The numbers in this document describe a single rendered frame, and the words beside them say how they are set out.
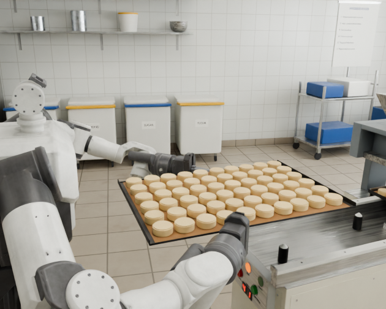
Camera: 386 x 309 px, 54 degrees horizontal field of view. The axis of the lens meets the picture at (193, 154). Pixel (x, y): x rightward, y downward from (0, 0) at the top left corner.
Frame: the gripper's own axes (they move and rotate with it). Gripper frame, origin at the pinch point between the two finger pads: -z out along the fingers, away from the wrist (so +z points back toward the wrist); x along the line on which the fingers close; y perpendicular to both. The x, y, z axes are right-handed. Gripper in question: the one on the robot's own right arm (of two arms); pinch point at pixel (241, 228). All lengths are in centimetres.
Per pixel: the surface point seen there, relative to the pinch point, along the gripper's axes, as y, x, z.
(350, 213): -25, -24, -74
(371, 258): -33, -23, -40
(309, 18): 55, 67, -481
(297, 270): -12.3, -20.5, -19.5
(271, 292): -5.5, -29.7, -18.3
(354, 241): -27, -26, -53
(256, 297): -0.2, -35.7, -21.4
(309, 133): 35, -84, -442
